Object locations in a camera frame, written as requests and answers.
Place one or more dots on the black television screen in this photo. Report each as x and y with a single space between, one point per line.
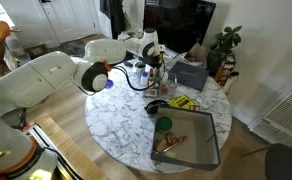
180 24

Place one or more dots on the round marble table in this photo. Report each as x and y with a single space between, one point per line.
119 124

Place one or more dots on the orange snack box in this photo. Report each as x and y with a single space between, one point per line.
225 70

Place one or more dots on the white bottle blue cap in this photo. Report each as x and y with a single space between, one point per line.
144 79

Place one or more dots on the patterned floor rug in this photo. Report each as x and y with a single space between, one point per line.
74 48

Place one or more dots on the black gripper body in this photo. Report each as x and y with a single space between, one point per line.
154 61

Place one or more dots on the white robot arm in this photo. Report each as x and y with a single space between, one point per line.
21 156

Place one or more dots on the clear storage container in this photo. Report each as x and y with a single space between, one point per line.
160 86

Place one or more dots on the yellow printed packet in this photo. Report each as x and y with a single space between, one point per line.
184 102

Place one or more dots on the potted green plant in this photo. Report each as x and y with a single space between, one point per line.
222 46

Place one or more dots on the blue round lid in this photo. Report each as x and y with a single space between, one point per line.
109 84

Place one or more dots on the black chair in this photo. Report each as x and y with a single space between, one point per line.
278 162

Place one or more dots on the white floor vent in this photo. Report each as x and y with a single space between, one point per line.
276 125

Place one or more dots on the dark grey Universal Thread box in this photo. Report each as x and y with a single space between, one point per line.
191 76

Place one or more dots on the green round lid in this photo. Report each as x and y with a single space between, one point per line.
163 124

